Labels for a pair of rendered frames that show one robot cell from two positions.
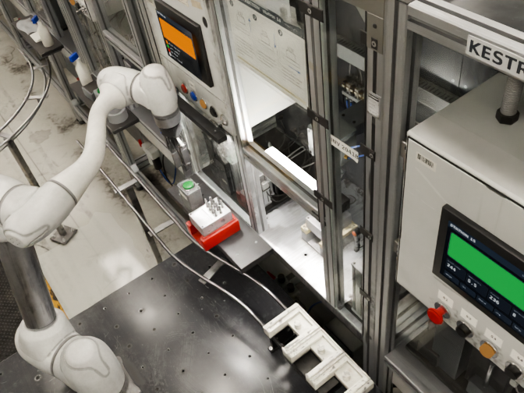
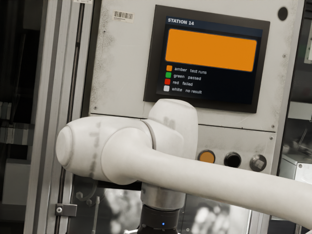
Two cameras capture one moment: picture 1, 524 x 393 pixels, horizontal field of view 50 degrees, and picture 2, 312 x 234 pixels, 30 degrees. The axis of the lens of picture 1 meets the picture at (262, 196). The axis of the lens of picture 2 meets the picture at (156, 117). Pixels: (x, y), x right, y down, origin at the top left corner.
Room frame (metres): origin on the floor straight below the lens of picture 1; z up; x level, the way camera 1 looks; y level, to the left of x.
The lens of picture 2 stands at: (1.25, 1.36, 1.65)
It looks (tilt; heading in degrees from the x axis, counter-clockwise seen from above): 7 degrees down; 286
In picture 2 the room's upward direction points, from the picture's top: 8 degrees clockwise
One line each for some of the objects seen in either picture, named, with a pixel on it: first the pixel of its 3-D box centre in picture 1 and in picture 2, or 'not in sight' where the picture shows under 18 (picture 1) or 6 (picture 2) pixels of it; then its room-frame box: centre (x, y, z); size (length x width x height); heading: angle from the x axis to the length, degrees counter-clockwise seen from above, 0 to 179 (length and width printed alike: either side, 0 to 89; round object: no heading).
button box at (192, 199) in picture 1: (193, 195); not in sight; (1.54, 0.26, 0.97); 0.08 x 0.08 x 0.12; 29
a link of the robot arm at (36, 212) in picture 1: (34, 216); not in sight; (1.09, 0.61, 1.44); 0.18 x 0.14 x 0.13; 144
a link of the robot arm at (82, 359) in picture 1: (89, 366); not in sight; (0.97, 0.66, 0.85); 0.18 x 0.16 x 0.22; 54
